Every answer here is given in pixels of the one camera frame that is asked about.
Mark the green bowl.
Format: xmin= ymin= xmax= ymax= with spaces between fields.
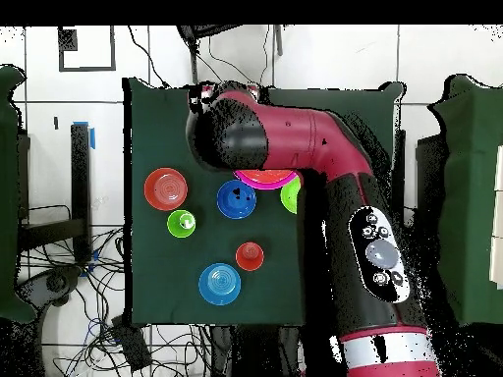
xmin=280 ymin=177 xmax=303 ymax=215

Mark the green cup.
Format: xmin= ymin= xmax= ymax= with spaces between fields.
xmin=166 ymin=209 xmax=197 ymax=240

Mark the green cloth on side table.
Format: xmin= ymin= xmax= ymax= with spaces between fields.
xmin=426 ymin=74 xmax=503 ymax=325
xmin=0 ymin=64 xmax=38 ymax=325

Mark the small orange bowl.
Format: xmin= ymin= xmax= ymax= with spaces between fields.
xmin=143 ymin=167 xmax=189 ymax=212

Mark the large pink bowl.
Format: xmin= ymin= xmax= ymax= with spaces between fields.
xmin=233 ymin=170 xmax=303 ymax=191

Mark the dark green table cloth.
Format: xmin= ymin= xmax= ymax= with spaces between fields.
xmin=122 ymin=77 xmax=406 ymax=328

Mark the cable tangle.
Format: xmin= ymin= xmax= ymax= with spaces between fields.
xmin=19 ymin=225 xmax=213 ymax=377

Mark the dark blue bowl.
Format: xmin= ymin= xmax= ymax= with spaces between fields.
xmin=216 ymin=179 xmax=257 ymax=220

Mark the grey pedestal foot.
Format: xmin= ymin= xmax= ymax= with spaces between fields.
xmin=15 ymin=265 xmax=84 ymax=308

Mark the small light blue bowl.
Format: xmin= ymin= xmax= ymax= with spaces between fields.
xmin=197 ymin=262 xmax=242 ymax=306

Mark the black power strip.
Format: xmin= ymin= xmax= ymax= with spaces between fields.
xmin=111 ymin=314 xmax=153 ymax=372

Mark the large orange bowl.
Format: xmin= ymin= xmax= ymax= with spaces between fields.
xmin=238 ymin=169 xmax=297 ymax=185

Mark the black table frame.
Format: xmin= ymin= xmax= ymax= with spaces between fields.
xmin=17 ymin=121 xmax=96 ymax=263
xmin=392 ymin=129 xmax=447 ymax=237

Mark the orange cup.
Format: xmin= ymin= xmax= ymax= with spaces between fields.
xmin=235 ymin=241 xmax=265 ymax=272

